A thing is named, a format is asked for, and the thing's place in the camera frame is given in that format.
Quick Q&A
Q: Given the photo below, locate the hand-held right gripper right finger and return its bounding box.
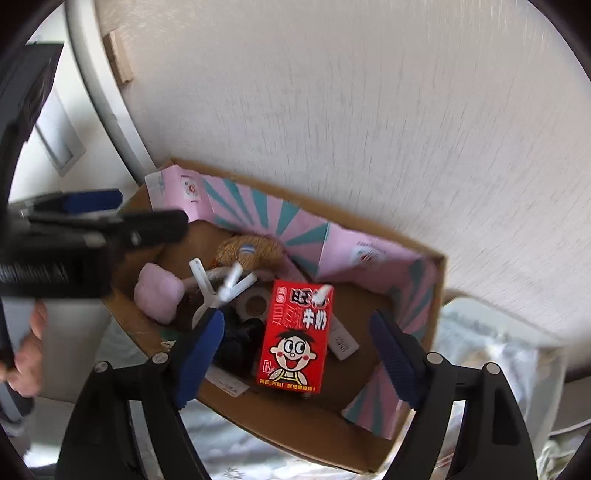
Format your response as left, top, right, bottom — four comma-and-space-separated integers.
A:
369, 309, 539, 480

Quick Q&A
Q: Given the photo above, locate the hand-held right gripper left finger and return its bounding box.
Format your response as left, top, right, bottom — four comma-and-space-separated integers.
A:
55, 307, 227, 480

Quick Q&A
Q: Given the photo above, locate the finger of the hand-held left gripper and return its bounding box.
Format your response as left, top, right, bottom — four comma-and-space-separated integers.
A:
28, 210, 189, 254
21, 188, 123, 219

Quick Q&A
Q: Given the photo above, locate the black scrunchie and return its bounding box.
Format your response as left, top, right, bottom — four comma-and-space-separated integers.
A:
215, 316, 266, 374

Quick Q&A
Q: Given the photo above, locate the pink fluffy wristband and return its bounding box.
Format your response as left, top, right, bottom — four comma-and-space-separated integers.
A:
134, 263, 185, 321

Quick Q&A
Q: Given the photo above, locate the white plastic tool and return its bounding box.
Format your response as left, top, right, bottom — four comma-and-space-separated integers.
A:
188, 258, 258, 328

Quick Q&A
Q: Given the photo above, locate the clear tape roll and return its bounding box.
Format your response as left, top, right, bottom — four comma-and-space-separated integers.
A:
235, 287, 271, 320

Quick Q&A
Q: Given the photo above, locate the red milk carton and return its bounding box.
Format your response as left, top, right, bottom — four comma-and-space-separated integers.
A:
256, 278, 334, 394

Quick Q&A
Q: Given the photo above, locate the cardboard box with pink lining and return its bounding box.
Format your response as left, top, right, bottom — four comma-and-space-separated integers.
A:
99, 158, 448, 474

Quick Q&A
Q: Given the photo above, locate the person's left hand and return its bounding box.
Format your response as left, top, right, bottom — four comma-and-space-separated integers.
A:
0, 300, 49, 398

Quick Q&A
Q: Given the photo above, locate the white paper slip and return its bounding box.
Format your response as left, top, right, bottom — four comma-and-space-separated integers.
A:
205, 369, 247, 398

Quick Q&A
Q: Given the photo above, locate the small white paper tag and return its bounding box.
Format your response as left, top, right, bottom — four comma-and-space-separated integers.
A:
329, 318, 360, 361

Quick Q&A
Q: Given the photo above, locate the light blue floral blanket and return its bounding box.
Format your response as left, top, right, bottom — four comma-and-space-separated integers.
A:
28, 300, 568, 480

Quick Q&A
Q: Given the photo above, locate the white plastic tray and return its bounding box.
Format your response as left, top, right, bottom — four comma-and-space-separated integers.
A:
443, 295, 568, 439

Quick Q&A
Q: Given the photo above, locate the brown knitted plush toy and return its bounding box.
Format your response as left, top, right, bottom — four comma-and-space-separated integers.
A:
217, 234, 287, 278

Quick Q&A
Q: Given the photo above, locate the small wooden block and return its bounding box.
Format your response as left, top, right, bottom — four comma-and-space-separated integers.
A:
102, 28, 134, 86

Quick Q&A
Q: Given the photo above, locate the white curved rail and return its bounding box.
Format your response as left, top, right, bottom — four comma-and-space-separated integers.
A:
65, 0, 158, 185

